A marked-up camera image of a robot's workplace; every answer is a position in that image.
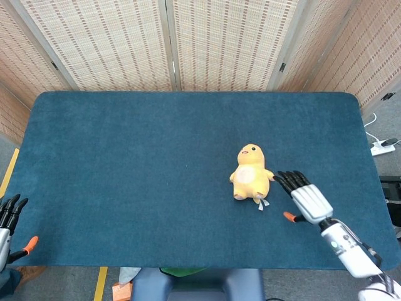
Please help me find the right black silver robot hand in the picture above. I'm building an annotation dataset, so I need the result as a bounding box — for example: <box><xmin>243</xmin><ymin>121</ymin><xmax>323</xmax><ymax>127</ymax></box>
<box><xmin>271</xmin><ymin>171</ymin><xmax>334</xmax><ymax>226</ymax></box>

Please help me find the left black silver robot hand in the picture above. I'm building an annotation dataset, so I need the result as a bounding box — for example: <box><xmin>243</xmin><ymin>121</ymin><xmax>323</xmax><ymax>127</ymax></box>
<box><xmin>0</xmin><ymin>193</ymin><xmax>39</xmax><ymax>272</ymax></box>

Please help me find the yellow plush duck toy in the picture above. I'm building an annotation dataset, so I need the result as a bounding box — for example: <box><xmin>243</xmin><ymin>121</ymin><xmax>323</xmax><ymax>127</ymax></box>
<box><xmin>229</xmin><ymin>143</ymin><xmax>276</xmax><ymax>212</ymax></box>

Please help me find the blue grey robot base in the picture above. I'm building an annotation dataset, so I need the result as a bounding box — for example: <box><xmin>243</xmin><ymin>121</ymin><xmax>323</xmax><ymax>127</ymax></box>
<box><xmin>130</xmin><ymin>268</ymin><xmax>266</xmax><ymax>301</ymax></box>

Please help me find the black equipment box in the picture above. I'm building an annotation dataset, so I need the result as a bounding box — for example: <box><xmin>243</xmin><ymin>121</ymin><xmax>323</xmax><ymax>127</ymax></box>
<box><xmin>378</xmin><ymin>175</ymin><xmax>401</xmax><ymax>227</ymax></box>

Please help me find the white power strip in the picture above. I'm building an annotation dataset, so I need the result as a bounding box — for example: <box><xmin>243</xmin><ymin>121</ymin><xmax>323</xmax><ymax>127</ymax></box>
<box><xmin>370</xmin><ymin>140</ymin><xmax>397</xmax><ymax>157</ymax></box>

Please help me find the woven folding screen panel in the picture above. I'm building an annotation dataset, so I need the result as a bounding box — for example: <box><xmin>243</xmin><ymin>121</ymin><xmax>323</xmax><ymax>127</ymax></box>
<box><xmin>305</xmin><ymin>0</ymin><xmax>401</xmax><ymax>117</ymax></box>
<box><xmin>0</xmin><ymin>0</ymin><xmax>75</xmax><ymax>109</ymax></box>
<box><xmin>0</xmin><ymin>82</ymin><xmax>32</xmax><ymax>145</ymax></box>
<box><xmin>9</xmin><ymin>0</ymin><xmax>176</xmax><ymax>92</ymax></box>
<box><xmin>269</xmin><ymin>0</ymin><xmax>358</xmax><ymax>92</ymax></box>
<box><xmin>165</xmin><ymin>0</ymin><xmax>310</xmax><ymax>92</ymax></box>

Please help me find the grey cloth piece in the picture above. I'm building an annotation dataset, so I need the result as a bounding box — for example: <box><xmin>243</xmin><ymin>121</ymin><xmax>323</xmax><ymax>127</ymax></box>
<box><xmin>118</xmin><ymin>267</ymin><xmax>142</xmax><ymax>286</ymax></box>

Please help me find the orange block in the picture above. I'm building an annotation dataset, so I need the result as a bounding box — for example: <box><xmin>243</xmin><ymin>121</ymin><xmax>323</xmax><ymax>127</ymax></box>
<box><xmin>112</xmin><ymin>282</ymin><xmax>133</xmax><ymax>301</ymax></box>

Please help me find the green cloth piece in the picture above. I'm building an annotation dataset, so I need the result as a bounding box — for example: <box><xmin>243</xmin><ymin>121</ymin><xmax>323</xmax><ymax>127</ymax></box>
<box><xmin>159</xmin><ymin>267</ymin><xmax>208</xmax><ymax>278</ymax></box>

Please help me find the blue table mat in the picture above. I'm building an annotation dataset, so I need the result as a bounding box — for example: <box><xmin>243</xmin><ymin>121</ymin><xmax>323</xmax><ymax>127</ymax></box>
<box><xmin>0</xmin><ymin>91</ymin><xmax>401</xmax><ymax>272</ymax></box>

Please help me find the white power cable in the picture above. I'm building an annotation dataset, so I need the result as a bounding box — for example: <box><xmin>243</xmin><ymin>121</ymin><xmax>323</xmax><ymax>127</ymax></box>
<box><xmin>363</xmin><ymin>112</ymin><xmax>382</xmax><ymax>145</ymax></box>

